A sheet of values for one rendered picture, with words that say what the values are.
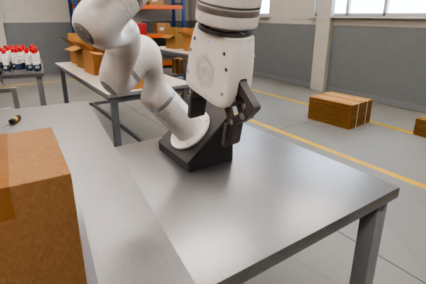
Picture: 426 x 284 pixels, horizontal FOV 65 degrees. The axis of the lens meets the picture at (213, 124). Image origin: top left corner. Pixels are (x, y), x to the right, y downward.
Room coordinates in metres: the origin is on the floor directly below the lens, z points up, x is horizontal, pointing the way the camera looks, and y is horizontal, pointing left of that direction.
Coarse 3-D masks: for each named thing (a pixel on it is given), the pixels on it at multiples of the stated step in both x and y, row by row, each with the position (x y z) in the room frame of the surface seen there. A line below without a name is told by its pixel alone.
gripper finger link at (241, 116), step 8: (240, 112) 0.43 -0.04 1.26; (240, 120) 0.43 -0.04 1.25; (224, 128) 0.45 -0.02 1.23; (232, 128) 0.45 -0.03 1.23; (240, 128) 0.46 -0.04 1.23; (224, 136) 0.45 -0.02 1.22; (232, 136) 0.45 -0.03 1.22; (240, 136) 0.47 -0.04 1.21; (224, 144) 0.45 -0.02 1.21; (232, 144) 0.46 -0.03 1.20
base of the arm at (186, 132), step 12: (168, 108) 1.16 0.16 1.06; (180, 108) 1.19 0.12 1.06; (168, 120) 1.18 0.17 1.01; (180, 120) 1.19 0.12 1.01; (192, 120) 1.22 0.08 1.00; (204, 120) 1.26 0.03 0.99; (180, 132) 1.20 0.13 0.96; (192, 132) 1.21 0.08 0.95; (204, 132) 1.20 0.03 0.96; (180, 144) 1.22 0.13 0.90; (192, 144) 1.19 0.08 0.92
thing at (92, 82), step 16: (64, 64) 4.26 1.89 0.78; (64, 80) 4.37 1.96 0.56; (80, 80) 3.31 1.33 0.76; (96, 80) 3.20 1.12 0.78; (176, 80) 3.20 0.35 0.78; (64, 96) 4.35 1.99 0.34; (112, 96) 2.61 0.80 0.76; (128, 96) 2.73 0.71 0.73; (112, 112) 2.65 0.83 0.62; (128, 128) 3.45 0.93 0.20
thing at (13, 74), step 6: (42, 66) 3.11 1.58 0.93; (12, 72) 3.05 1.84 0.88; (18, 72) 3.05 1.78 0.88; (24, 72) 3.05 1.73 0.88; (30, 72) 3.05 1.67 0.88; (36, 72) 3.05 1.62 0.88; (42, 72) 3.05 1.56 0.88; (6, 78) 2.91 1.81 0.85; (12, 78) 2.93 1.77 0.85; (36, 78) 3.04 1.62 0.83; (42, 84) 3.61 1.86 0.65; (42, 90) 3.05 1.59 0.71; (42, 96) 3.05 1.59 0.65; (42, 102) 3.04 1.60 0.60
